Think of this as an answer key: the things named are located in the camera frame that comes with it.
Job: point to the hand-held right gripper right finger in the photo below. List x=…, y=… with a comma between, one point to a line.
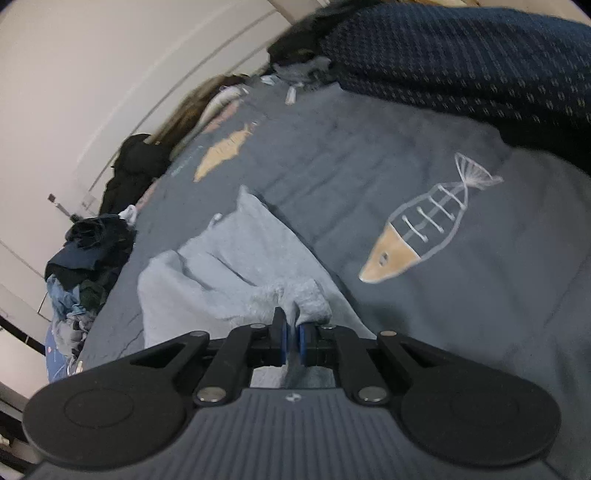
x=307, y=346

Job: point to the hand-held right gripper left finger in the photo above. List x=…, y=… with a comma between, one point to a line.
x=279, y=341

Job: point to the grey t-shirt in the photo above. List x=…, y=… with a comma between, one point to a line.
x=221, y=277

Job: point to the pile of unfolded clothes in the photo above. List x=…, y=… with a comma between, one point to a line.
x=87, y=258

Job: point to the grey printed quilt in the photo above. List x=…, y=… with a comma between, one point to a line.
x=461, y=300

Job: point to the white sock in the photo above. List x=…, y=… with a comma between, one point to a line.
x=128, y=214

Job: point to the blue printed pillow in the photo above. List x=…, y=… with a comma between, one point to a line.
x=60, y=360

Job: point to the black puffy jacket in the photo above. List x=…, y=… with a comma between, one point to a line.
x=134, y=170

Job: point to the cream bolster pillow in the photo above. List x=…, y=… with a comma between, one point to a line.
x=221, y=104

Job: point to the folded olive brown blankets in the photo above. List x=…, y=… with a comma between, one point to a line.
x=189, y=110

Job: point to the white headboard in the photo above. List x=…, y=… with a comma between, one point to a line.
x=161, y=69

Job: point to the navy dotted garment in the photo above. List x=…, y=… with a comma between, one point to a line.
x=461, y=55

